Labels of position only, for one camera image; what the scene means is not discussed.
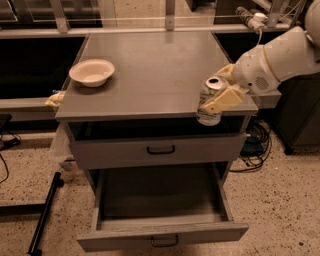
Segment white paper bowl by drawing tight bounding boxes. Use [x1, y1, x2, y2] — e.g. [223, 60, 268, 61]
[69, 59, 115, 88]

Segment green 7up soda can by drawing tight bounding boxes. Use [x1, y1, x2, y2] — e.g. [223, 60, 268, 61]
[196, 75, 228, 126]

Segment grey upper drawer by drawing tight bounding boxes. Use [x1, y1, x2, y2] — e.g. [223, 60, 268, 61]
[71, 133, 246, 170]

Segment white power strip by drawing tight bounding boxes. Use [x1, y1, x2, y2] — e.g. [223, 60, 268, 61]
[235, 6, 267, 32]

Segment grey open lower drawer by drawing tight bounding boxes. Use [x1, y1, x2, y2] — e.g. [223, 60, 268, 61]
[77, 164, 248, 252]

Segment grey drawer cabinet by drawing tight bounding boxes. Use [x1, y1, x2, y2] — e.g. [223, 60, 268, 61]
[56, 32, 257, 184]

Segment black floor stand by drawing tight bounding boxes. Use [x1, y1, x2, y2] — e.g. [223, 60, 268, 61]
[0, 172, 64, 256]

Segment clear plastic bag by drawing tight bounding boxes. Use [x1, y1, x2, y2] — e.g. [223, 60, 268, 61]
[49, 123, 75, 171]

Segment metal frame rail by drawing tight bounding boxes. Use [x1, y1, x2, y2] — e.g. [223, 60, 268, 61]
[253, 90, 282, 109]

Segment black cable on left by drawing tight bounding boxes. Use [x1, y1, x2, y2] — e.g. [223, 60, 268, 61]
[0, 129, 22, 185]

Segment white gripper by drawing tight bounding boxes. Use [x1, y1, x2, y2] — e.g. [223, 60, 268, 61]
[200, 45, 280, 115]

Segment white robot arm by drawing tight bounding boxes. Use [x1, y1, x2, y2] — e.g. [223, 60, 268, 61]
[198, 0, 320, 115]

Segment black cable bundle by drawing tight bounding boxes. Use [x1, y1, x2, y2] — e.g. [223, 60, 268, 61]
[229, 120, 273, 174]

